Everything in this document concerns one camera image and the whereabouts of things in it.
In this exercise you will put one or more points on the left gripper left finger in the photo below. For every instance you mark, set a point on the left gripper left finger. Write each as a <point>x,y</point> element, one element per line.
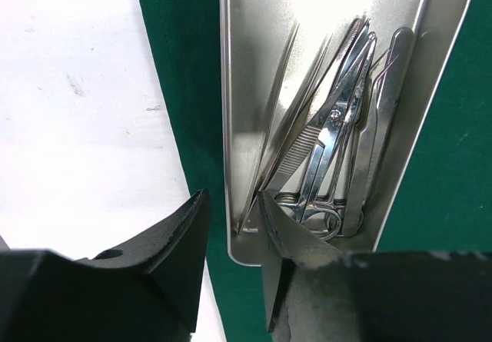
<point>144,289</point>

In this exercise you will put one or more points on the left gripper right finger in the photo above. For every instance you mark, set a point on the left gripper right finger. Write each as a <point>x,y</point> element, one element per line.
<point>316,292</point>

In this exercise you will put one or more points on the green surgical cloth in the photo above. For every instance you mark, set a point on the green surgical cloth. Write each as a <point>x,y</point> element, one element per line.
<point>444,202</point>

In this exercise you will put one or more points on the silver forceps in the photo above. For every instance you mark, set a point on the silver forceps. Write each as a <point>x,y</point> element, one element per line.
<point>286,149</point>

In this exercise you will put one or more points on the metal instrument tray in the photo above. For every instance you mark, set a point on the metal instrument tray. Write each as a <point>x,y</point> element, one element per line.
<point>267,47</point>

